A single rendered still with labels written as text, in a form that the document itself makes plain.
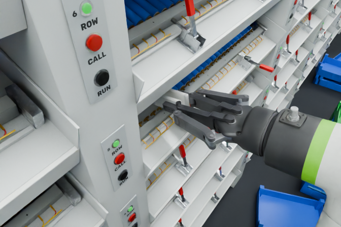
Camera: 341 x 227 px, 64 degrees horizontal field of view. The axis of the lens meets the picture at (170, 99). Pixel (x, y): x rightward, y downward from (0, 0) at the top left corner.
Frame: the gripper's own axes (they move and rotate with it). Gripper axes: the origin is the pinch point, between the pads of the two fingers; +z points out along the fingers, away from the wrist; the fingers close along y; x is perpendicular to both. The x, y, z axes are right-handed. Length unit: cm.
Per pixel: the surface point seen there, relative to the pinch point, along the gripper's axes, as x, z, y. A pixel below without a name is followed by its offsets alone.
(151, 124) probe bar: 3.4, 1.6, 4.9
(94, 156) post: -6.8, -5.4, 20.9
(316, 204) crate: 98, -25, -63
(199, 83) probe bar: 3.6, 1.1, -11.6
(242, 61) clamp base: 6.0, -1.2, -28.8
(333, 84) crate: 94, -7, -165
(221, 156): 45, 5, -26
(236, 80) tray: 8.4, -2.4, -22.9
